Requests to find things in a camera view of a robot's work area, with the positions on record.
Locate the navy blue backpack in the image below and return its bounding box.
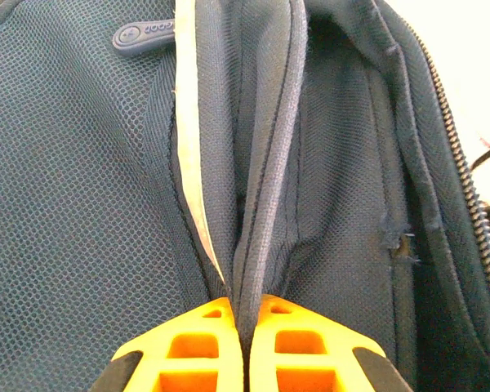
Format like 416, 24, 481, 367
0, 0, 490, 392

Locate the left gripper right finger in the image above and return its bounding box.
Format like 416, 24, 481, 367
247, 293, 413, 392

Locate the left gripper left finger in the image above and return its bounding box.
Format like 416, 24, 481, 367
90, 296, 245, 392

